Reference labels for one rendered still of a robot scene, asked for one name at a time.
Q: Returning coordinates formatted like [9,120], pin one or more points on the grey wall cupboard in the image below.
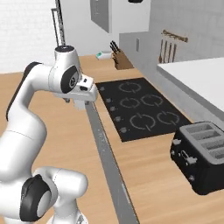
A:
[100,14]

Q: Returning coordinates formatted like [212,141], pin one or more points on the black four-slot toaster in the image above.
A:
[201,157]

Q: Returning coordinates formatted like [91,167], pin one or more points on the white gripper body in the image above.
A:
[84,94]

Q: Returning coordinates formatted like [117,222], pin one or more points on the grey base cupboard fronts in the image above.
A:
[110,163]

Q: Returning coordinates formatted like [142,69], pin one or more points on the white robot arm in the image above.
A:
[23,137]

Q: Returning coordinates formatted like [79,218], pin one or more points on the grey wall socket plate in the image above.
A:
[137,45]

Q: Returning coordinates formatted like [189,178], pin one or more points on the grey hob knob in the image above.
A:
[108,100]
[123,129]
[112,108]
[117,118]

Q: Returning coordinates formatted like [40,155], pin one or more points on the black hob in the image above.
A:
[143,109]

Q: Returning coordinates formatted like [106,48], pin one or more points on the white and teal kitchen scale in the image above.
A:
[104,54]

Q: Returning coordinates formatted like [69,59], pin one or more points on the brown hanging wooden utensil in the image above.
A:
[170,53]
[165,52]
[160,52]
[174,53]

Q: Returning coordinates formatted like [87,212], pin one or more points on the white extractor hood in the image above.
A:
[198,78]

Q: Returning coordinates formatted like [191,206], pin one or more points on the grey tall frame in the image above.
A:
[59,23]

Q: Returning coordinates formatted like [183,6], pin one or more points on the brown wooden wall rail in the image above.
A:
[175,35]

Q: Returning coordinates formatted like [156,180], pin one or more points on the brown wooden knife block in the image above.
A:
[123,61]

